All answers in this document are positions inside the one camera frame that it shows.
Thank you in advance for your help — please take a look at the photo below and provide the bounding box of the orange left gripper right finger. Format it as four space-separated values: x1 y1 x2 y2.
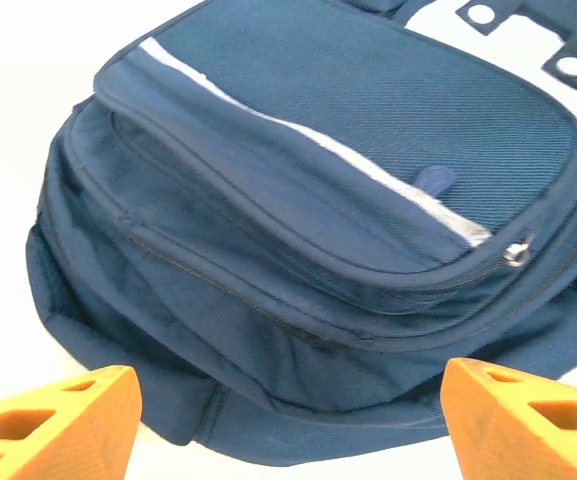
440 356 577 480

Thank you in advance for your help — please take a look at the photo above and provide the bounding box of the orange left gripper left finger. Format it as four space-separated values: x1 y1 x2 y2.
0 364 144 480

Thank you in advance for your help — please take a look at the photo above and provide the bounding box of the navy blue backpack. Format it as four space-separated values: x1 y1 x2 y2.
24 0 577 469

